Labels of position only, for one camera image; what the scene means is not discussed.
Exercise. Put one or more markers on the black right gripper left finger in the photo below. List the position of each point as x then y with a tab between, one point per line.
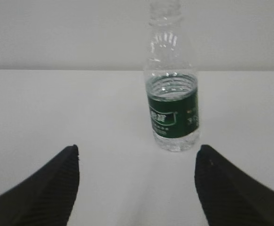
47	197

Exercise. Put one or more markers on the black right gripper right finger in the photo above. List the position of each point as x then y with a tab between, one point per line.
229	196

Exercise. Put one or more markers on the clear green-label water bottle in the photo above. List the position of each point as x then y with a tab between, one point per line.
171	78

